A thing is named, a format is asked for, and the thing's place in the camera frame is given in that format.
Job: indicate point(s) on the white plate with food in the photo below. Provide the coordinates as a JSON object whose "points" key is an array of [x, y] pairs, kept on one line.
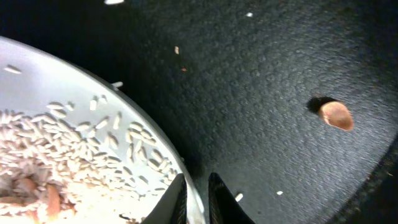
{"points": [[73, 148]]}

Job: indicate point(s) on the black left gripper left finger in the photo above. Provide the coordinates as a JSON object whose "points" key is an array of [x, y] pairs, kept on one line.
{"points": [[172, 207]]}

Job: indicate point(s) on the round black tray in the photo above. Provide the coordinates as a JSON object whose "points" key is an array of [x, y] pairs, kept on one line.
{"points": [[237, 85]]}

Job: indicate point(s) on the nut on black tray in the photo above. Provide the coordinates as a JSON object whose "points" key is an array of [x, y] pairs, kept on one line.
{"points": [[336, 114]]}

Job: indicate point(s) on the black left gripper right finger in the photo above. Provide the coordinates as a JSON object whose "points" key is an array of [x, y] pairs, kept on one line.
{"points": [[223, 208]]}

